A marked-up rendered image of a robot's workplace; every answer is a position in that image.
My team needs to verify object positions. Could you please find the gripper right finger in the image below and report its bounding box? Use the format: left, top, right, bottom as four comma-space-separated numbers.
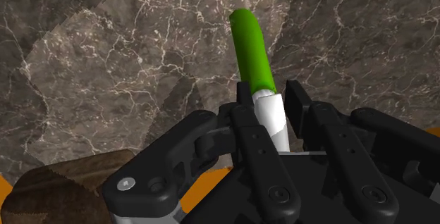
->
284, 80, 440, 224

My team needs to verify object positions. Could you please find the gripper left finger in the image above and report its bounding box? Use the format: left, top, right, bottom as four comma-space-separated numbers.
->
102, 80, 303, 224

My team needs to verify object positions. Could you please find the green-handled white knife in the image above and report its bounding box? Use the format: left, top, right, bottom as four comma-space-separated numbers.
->
228, 8, 292, 154

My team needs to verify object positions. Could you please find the brown rough rounded block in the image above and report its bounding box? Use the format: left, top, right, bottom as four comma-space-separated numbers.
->
0, 149, 137, 224

